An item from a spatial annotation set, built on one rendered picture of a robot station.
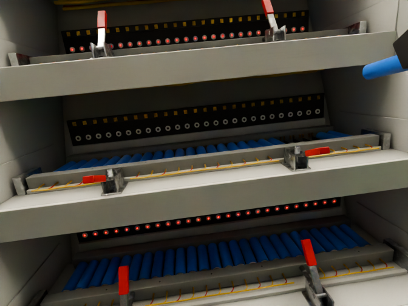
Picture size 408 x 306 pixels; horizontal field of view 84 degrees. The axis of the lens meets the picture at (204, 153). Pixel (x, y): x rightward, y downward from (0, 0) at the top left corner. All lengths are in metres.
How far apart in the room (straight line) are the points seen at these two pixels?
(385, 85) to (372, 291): 0.32
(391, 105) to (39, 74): 0.54
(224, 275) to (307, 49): 0.37
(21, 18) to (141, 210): 0.41
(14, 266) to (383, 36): 0.65
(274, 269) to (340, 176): 0.17
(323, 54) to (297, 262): 0.33
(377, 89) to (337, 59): 0.11
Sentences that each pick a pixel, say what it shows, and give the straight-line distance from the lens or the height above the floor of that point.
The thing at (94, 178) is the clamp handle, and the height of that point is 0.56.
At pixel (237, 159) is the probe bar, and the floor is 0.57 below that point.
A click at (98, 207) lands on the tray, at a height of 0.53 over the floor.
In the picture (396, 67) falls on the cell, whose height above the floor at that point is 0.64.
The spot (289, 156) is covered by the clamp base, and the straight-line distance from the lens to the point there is 0.35.
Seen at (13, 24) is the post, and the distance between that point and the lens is 0.55.
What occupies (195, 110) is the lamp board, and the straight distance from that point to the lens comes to 0.48.
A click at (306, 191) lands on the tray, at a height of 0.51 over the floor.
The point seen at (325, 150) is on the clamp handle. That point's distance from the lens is 0.30.
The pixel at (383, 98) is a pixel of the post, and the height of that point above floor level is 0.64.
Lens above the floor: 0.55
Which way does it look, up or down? 6 degrees up
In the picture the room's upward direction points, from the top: 7 degrees counter-clockwise
